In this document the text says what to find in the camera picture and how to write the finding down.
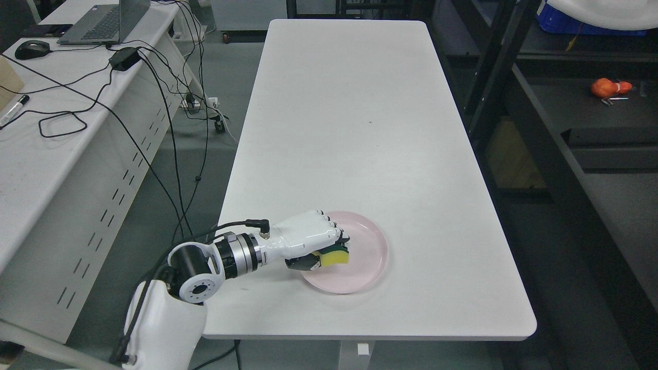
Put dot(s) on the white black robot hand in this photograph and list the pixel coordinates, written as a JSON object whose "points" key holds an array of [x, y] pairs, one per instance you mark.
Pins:
{"points": [[297, 239]]}

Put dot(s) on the green yellow sponge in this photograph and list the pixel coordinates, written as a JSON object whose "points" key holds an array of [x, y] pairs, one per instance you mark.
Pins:
{"points": [[333, 255]]}

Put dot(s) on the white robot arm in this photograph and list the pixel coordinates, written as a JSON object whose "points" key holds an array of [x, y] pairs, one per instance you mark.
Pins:
{"points": [[167, 314]]}

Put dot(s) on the black metal shelf rack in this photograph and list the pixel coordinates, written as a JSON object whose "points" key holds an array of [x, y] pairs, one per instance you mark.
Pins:
{"points": [[573, 176]]}

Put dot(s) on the pink round plate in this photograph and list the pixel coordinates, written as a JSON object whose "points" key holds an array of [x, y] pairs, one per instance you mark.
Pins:
{"points": [[368, 250]]}

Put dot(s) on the white table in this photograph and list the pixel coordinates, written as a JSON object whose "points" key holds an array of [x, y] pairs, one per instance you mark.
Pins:
{"points": [[357, 115]]}

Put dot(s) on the white power strip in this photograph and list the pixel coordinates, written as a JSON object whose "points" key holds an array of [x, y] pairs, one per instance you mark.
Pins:
{"points": [[191, 104]]}

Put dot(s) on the white side desk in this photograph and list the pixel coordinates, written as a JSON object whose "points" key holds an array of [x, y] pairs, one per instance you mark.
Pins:
{"points": [[72, 163]]}

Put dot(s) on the black power adapter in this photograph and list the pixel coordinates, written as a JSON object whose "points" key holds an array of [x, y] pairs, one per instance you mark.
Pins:
{"points": [[123, 59]]}

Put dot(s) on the grey laptop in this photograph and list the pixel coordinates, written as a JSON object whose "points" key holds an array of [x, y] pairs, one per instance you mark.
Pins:
{"points": [[106, 24]]}

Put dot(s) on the black marker pen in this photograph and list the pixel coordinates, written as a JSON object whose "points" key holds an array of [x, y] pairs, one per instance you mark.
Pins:
{"points": [[14, 110]]}

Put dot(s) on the brown cardboard box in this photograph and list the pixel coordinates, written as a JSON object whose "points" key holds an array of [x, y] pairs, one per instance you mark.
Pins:
{"points": [[11, 83]]}

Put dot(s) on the black computer mouse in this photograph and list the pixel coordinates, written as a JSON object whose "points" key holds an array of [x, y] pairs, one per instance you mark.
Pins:
{"points": [[32, 49]]}

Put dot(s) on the orange toy object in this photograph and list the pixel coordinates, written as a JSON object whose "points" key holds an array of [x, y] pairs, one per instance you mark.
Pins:
{"points": [[604, 88]]}

